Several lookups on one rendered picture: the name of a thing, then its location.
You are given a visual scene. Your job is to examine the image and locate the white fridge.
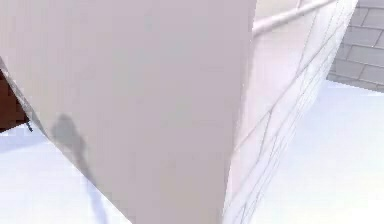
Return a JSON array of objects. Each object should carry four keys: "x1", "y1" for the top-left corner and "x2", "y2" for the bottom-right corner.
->
[{"x1": 221, "y1": 0, "x2": 360, "y2": 224}]

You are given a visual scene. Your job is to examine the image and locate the dark brown door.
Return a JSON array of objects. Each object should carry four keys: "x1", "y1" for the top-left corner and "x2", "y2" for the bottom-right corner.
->
[{"x1": 0, "y1": 69, "x2": 30, "y2": 134}]

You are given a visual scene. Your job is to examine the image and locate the white fridge handle bar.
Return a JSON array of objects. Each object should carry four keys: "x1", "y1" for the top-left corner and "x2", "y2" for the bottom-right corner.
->
[{"x1": 252, "y1": 0, "x2": 338, "y2": 37}]

